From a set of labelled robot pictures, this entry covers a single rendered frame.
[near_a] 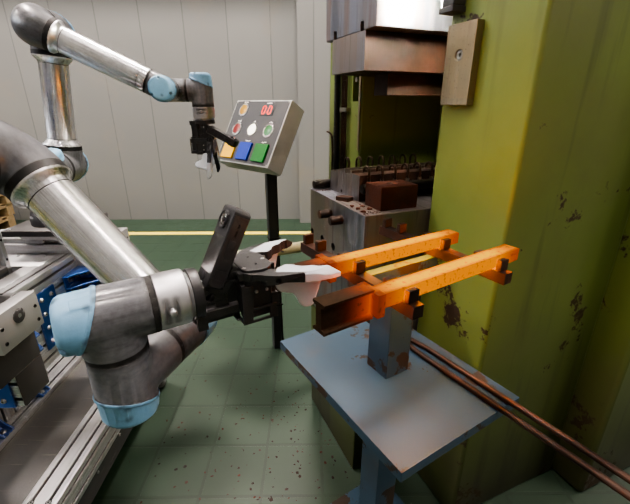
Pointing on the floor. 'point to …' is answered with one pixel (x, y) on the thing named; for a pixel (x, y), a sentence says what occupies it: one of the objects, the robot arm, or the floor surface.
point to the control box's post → (273, 238)
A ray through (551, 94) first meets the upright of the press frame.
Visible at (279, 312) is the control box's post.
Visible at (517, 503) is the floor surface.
